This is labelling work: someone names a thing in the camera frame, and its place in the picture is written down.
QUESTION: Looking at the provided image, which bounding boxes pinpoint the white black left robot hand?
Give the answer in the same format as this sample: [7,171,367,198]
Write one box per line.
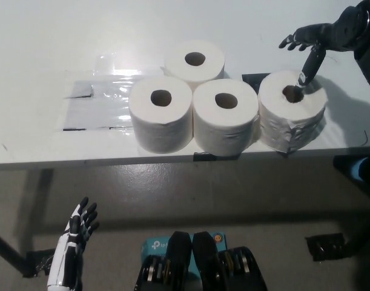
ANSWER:
[47,196,100,291]

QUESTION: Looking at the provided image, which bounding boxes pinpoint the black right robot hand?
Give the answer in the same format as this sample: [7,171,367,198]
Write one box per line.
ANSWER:
[278,1,370,89]

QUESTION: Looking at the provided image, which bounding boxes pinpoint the wrinkled white toilet paper roll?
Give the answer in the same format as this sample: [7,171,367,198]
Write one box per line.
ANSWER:
[257,69,328,152]

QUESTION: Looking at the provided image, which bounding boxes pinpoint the black robot body blocks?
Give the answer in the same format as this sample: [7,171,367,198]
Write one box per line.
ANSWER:
[133,230,267,291]

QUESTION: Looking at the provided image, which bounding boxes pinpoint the smooth white toilet paper roll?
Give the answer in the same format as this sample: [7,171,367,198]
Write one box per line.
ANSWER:
[164,39,226,89]
[129,75,194,155]
[192,80,260,157]

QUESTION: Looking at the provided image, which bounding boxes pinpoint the crumpled black floor tape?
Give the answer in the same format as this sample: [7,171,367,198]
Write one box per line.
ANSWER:
[22,249,57,278]
[305,232,354,262]

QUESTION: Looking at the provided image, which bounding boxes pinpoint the teal router box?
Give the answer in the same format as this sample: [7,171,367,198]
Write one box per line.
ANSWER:
[140,232,228,283]

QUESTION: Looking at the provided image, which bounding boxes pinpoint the black tape patch on table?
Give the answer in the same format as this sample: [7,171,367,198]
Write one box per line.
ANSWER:
[241,72,272,92]

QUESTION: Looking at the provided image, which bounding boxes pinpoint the clear plastic tape sheet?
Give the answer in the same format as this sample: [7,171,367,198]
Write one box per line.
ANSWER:
[56,53,167,133]

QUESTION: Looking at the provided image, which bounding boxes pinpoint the blue round object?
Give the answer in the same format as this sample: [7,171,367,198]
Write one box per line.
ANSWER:
[351,160,368,184]

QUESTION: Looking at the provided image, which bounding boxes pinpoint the small black tape strip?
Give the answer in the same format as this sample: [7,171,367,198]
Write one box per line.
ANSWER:
[192,152,216,162]

